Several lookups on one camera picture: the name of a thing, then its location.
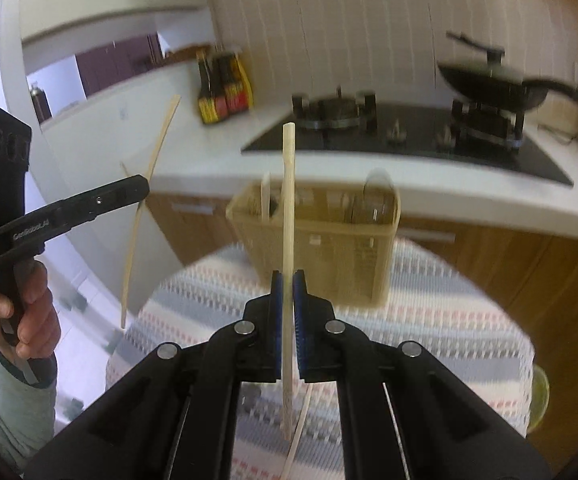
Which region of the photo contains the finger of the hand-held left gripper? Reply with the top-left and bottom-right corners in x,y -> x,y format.
51,174 -> 151,234

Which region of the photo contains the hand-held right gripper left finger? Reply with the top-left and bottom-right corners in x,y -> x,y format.
21,270 -> 286,480

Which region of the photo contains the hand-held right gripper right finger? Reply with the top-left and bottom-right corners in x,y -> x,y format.
292,269 -> 552,480

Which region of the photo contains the wooden chopstick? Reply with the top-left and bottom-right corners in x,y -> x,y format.
120,95 -> 182,330
283,387 -> 314,480
280,122 -> 299,441

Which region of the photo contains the yellow plastic utensil basket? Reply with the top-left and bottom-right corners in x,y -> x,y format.
225,180 -> 402,311

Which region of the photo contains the person's left forearm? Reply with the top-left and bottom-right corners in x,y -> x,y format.
0,347 -> 58,476

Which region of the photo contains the person's left hand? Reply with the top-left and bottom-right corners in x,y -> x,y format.
0,262 -> 63,361

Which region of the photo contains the dark spray can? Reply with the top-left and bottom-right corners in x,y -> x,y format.
29,82 -> 52,123

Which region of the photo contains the striped woven table cloth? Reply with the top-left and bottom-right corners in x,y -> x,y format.
105,237 -> 535,480

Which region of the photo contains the slender soy sauce bottle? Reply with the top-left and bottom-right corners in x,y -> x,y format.
196,50 -> 221,126

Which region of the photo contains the brown wooden board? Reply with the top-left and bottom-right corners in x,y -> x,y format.
161,45 -> 215,66

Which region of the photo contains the large soy sauce bottle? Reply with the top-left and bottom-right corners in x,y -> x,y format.
216,52 -> 255,116

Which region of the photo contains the black gas stove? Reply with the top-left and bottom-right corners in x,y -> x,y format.
240,87 -> 575,188

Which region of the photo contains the yellow-green round object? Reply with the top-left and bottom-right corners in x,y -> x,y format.
524,365 -> 551,433

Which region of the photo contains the black wok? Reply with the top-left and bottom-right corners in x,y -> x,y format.
436,60 -> 578,111

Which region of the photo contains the black wok lid handle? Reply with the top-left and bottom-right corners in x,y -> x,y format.
445,31 -> 506,68

